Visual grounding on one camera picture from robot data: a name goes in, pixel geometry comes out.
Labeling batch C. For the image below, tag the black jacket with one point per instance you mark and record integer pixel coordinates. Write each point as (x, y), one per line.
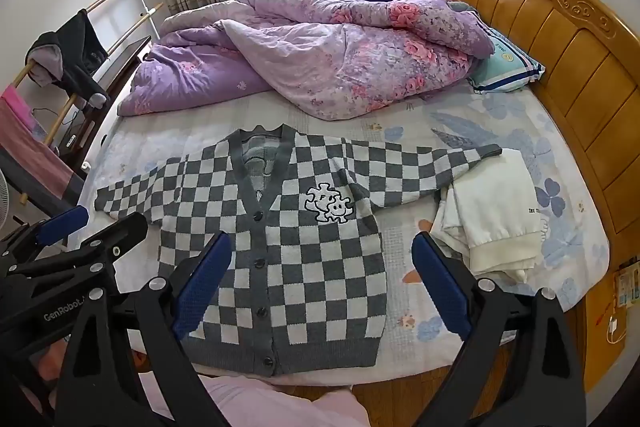
(80, 37)

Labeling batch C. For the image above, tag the dark grey cloth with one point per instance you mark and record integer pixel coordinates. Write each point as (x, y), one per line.
(50, 199)

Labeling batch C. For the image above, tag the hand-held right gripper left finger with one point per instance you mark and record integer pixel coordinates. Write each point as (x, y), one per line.
(202, 289)

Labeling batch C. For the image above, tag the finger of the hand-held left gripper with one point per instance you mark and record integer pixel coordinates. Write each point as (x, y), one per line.
(107, 249)
(62, 224)

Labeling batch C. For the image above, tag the folded white clothes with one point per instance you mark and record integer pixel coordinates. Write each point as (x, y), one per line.
(500, 207)

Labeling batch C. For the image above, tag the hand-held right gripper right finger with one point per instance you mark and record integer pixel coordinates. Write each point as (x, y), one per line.
(440, 289)

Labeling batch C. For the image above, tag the wooden bed headboard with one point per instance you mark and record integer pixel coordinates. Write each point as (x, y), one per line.
(565, 37)

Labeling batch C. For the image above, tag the teal striped pillow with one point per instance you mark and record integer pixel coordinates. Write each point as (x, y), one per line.
(505, 62)

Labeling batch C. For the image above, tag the white standing fan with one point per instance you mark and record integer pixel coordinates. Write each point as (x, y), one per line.
(4, 202)

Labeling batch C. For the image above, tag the purple floral quilt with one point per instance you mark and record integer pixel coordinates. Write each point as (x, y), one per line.
(325, 57)

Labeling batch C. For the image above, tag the grey white checkered cardigan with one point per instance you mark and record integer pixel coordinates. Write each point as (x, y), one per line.
(310, 267)

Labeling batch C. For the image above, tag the pink towel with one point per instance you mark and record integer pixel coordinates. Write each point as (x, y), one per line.
(30, 142)

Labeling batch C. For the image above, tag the person's pink clothing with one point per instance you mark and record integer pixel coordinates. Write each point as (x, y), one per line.
(250, 402)

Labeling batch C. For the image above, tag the leaf printed bed sheet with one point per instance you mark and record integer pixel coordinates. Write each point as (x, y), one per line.
(400, 227)

